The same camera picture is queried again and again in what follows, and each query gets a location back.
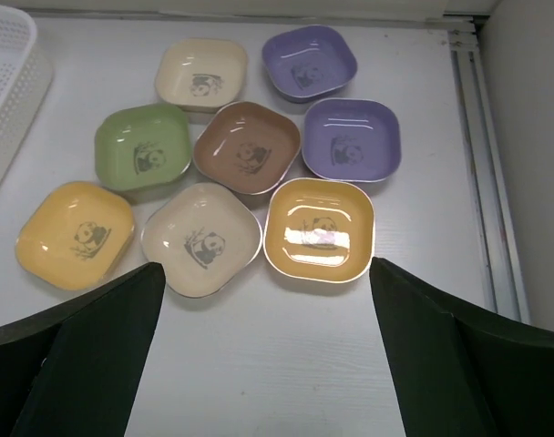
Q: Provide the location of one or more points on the aluminium frame rail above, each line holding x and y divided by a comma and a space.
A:
506, 294

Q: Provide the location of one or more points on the white perforated plastic bin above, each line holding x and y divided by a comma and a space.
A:
25, 76

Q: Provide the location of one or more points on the brown panda plate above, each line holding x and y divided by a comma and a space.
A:
248, 148

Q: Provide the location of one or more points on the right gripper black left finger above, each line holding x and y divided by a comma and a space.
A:
74, 369

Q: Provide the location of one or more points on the yellow panda plate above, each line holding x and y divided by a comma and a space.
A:
320, 230
76, 236

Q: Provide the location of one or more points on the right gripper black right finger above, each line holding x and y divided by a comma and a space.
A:
458, 369

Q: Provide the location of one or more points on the purple panda plate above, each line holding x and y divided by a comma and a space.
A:
309, 62
352, 140

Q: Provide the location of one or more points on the cream panda plate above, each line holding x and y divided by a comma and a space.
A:
203, 237
202, 74

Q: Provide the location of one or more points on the purple panda plate near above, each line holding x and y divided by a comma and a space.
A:
352, 140

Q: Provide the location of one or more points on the green panda plate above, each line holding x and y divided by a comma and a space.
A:
142, 147

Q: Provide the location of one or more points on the purple panda plate far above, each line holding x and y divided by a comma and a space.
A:
309, 62

